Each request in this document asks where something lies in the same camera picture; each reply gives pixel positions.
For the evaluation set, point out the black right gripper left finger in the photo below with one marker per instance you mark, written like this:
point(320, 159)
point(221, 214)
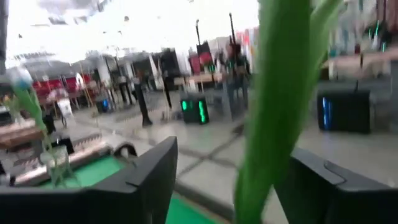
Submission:
point(93, 205)

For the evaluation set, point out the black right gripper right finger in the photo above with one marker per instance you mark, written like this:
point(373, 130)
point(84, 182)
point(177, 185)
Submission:
point(342, 199)

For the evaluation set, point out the green artificial flower stem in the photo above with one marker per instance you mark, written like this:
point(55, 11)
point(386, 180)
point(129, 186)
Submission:
point(280, 109)

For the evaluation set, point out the white artificial tulip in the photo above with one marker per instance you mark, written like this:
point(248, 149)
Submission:
point(31, 104)

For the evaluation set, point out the tall smooth glass vase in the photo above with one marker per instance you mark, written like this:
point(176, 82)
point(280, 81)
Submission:
point(59, 168)

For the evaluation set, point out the green table mat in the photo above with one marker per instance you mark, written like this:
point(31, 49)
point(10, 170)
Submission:
point(93, 172)

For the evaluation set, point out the black computer blue lights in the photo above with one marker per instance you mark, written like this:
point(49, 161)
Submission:
point(343, 110)

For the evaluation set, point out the black computer green lights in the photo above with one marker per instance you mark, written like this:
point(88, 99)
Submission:
point(192, 118)

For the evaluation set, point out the wooden top table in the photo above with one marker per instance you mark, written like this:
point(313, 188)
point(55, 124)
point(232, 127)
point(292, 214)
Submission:
point(199, 77)

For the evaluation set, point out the black floor post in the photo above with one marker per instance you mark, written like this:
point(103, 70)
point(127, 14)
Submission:
point(142, 105)

